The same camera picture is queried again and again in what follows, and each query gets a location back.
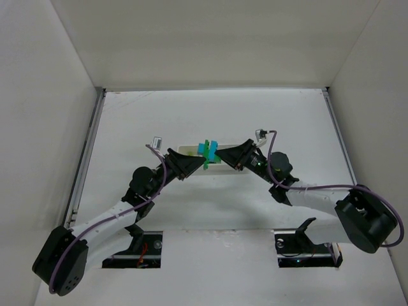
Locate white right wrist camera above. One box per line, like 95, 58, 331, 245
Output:
255, 129, 269, 148

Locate white three-compartment tray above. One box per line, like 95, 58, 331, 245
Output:
177, 145, 250, 175

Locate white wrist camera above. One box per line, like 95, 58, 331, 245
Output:
255, 129, 269, 148
150, 136, 163, 151

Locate teal and green lego figure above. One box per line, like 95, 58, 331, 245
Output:
197, 140, 221, 170

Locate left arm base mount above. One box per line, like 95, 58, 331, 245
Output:
102, 225, 163, 269

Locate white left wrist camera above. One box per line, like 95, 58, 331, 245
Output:
150, 136, 163, 151

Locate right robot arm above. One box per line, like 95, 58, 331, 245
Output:
215, 139, 403, 254

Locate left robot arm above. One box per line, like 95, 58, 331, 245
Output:
32, 149, 206, 296

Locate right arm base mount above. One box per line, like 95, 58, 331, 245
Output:
273, 217, 343, 268

